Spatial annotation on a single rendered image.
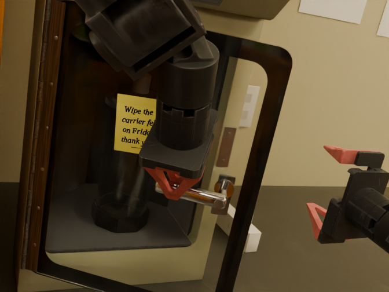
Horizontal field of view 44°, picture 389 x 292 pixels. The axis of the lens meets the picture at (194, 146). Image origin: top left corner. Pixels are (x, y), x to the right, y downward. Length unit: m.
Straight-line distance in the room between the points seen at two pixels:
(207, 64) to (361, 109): 1.13
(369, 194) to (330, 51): 0.79
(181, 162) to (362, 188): 0.28
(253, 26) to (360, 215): 0.32
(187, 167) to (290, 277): 0.55
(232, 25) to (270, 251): 0.52
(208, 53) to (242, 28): 0.29
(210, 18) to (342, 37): 0.75
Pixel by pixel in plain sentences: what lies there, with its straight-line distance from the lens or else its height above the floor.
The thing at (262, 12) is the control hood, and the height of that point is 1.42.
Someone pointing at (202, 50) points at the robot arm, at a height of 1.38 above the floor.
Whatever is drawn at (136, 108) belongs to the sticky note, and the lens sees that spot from 0.62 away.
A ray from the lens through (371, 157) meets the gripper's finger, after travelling 0.70.
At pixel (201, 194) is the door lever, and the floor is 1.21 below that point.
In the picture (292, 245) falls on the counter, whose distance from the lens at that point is 1.11.
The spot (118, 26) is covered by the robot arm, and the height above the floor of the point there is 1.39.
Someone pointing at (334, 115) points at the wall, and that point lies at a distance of 1.48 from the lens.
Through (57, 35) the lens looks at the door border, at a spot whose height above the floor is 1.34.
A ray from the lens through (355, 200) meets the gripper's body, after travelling 0.67.
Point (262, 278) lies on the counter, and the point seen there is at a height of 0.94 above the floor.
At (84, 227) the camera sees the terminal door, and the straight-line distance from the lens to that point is 0.70.
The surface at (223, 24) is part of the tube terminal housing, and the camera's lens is 0.73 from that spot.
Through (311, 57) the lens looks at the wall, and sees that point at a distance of 1.37.
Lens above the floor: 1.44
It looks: 18 degrees down
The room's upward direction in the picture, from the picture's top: 12 degrees clockwise
